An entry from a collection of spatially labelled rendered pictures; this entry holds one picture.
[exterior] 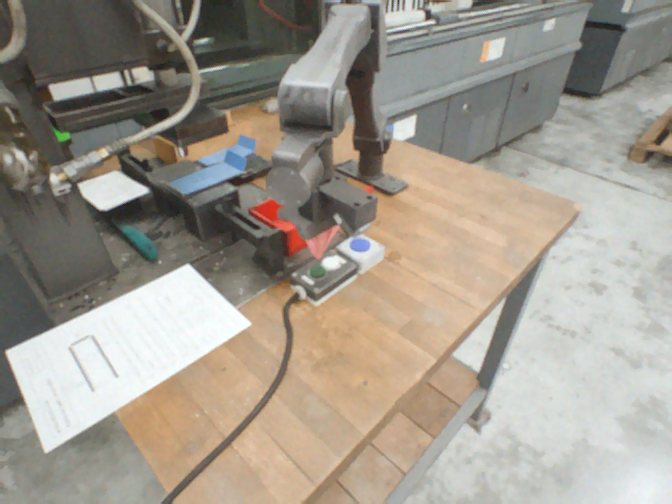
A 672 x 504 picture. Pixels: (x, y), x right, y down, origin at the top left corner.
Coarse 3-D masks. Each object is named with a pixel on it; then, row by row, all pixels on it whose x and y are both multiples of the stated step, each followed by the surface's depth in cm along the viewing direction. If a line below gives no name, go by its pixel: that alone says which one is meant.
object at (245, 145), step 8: (240, 136) 115; (240, 144) 115; (248, 144) 113; (216, 152) 111; (224, 152) 111; (240, 152) 111; (248, 152) 111; (200, 160) 107; (208, 160) 107; (216, 160) 107
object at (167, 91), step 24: (168, 72) 71; (96, 96) 69; (120, 96) 70; (144, 96) 68; (168, 96) 71; (72, 120) 62; (96, 120) 64; (144, 120) 76; (192, 120) 70; (216, 120) 72; (192, 144) 71
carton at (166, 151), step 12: (228, 120) 125; (240, 132) 116; (252, 132) 119; (156, 144) 110; (168, 144) 105; (204, 144) 110; (216, 144) 112; (228, 144) 115; (168, 156) 108; (192, 156) 109; (204, 156) 111
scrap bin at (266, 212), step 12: (372, 192) 90; (264, 204) 84; (276, 204) 87; (252, 216) 82; (264, 216) 86; (276, 216) 88; (288, 228) 86; (288, 240) 77; (300, 240) 79; (288, 252) 78
